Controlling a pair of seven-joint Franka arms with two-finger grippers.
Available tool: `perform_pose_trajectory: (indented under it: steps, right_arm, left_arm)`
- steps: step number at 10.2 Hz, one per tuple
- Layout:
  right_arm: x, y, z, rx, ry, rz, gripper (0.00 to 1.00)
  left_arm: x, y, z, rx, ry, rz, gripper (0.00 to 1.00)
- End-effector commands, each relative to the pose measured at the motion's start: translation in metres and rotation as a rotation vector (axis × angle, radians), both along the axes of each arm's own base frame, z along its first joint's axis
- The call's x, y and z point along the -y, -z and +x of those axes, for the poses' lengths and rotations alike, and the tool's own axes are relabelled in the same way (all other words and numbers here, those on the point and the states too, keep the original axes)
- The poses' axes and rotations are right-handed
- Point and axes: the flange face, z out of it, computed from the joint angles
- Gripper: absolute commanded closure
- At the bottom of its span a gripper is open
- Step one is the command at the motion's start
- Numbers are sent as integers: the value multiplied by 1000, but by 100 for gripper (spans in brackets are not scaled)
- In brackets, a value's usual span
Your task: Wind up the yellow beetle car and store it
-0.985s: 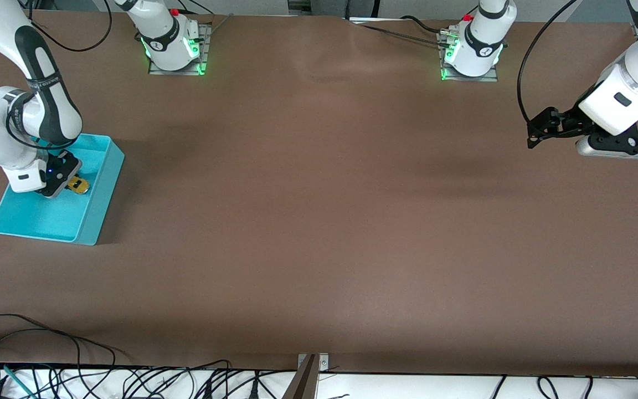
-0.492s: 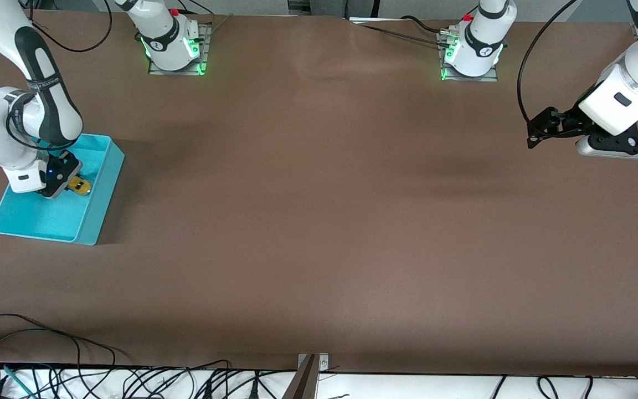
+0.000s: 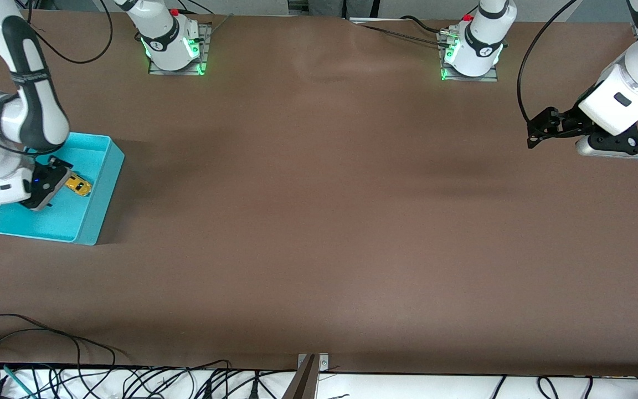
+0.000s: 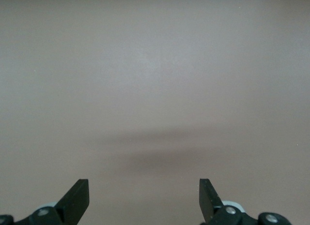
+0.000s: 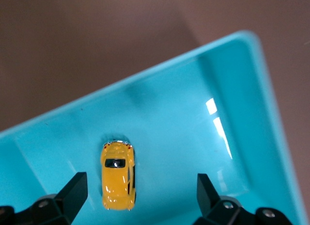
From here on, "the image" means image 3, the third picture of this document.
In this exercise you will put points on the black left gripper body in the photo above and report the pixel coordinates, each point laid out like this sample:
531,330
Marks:
568,123

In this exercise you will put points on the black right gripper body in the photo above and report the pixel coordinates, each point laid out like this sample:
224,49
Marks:
47,185

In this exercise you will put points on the yellow beetle toy car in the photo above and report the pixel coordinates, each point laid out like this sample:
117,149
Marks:
78,185

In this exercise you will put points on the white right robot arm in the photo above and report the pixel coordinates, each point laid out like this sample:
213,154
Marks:
31,94

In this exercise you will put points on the turquoise plastic bin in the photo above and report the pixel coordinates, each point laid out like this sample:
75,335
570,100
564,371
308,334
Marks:
83,221

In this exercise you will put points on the grey trousered person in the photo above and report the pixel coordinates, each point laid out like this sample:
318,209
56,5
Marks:
341,6

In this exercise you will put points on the white lower shelf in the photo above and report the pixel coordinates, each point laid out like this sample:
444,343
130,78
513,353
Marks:
435,388

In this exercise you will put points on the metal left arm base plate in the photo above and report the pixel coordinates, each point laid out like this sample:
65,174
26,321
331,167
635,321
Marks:
488,77

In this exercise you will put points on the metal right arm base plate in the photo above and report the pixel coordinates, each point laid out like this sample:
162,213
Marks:
204,50

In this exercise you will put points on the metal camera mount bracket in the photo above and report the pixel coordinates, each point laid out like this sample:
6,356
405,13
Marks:
307,377

